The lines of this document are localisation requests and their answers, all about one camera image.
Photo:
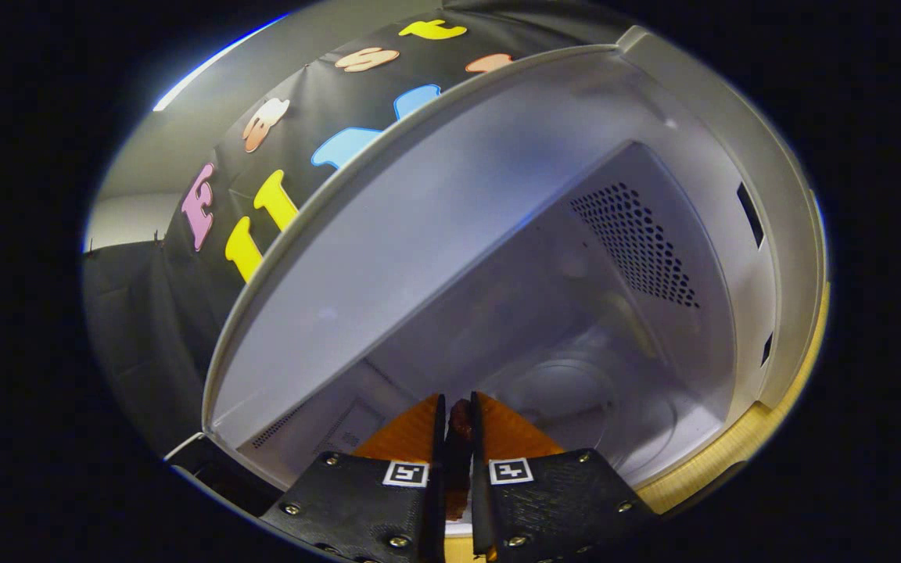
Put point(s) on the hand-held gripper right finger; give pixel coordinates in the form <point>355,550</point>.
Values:
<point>480,485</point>

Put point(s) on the white toaster oven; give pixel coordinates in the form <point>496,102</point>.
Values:
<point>458,234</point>

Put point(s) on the glass turntable plate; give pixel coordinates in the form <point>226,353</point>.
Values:
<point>576,407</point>

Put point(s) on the reddish brown meat piece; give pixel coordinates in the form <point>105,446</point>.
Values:
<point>460,426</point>

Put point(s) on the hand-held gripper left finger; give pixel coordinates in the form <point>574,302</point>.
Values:
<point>436,485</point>

